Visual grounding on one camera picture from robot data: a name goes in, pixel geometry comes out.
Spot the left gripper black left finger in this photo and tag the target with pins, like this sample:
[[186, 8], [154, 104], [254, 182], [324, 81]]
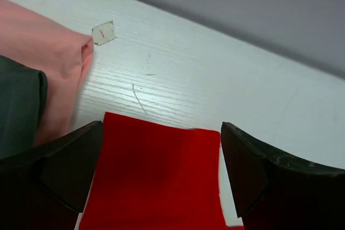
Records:
[[46, 187]]

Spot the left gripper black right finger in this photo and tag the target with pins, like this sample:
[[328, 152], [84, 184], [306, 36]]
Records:
[[273, 189]]

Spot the red t-shirt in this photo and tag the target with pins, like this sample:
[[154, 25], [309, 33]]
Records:
[[151, 176]]

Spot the folded grey t-shirt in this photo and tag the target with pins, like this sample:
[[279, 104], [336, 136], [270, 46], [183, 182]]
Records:
[[23, 100]]

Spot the folded pink t-shirt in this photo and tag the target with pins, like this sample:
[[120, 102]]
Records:
[[64, 56]]

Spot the beige tape patch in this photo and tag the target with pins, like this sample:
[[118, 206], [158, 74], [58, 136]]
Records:
[[103, 33]]

